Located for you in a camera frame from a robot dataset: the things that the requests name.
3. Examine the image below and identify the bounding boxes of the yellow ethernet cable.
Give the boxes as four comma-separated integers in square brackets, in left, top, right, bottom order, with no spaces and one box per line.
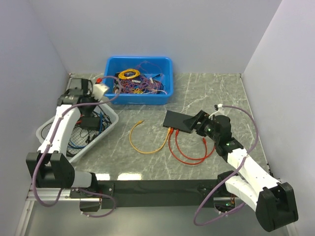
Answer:
[129,119,172,155]

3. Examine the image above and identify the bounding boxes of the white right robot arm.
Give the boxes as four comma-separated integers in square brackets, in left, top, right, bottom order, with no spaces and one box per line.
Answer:
[183,111,298,232]

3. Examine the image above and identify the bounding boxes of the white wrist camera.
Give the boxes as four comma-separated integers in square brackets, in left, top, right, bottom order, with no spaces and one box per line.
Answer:
[208,104,225,119]
[92,84,109,101]

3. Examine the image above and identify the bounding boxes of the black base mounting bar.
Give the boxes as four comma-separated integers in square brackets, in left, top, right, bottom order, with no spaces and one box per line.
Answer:
[69,179,231,212]

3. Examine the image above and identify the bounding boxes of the black network switch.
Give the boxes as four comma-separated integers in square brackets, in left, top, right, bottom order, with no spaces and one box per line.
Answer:
[162,110,192,133]

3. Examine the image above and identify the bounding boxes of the black power adapter in basket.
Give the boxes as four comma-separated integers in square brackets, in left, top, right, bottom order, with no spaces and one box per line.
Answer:
[80,117,100,130]

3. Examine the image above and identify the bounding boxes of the aluminium frame rail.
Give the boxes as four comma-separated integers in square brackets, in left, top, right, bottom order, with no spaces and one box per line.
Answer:
[14,188,99,236]

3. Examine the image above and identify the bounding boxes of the red ethernet cable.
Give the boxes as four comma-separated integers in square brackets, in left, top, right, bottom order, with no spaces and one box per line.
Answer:
[175,130,209,162]
[168,127,217,165]

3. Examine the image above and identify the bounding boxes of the blue ethernet cable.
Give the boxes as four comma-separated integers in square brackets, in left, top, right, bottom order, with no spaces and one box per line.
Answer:
[67,112,111,149]

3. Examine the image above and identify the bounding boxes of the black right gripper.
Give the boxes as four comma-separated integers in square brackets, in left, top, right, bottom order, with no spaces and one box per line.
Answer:
[183,110,220,143]

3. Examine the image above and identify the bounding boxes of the black cable bundle in basket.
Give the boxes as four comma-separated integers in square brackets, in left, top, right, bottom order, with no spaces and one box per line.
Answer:
[40,105,114,158]

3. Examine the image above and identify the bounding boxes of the tangled coloured wires in bin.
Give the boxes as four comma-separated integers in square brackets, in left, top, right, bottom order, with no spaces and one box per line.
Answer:
[112,61,168,95]

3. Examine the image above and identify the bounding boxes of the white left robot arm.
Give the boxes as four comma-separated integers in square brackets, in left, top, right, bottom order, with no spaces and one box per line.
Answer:
[26,78,96,188]

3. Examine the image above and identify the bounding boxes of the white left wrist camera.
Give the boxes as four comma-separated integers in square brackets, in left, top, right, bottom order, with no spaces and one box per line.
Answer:
[92,84,109,101]

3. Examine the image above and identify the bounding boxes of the white perforated plastic basket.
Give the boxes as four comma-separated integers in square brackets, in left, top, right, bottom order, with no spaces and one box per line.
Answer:
[35,102,119,164]

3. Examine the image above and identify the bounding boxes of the blue plastic bin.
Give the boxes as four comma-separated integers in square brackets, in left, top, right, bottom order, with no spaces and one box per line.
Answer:
[98,56,174,105]

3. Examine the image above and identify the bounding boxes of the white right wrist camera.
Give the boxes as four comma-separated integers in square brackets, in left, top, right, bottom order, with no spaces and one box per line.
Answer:
[208,104,225,119]

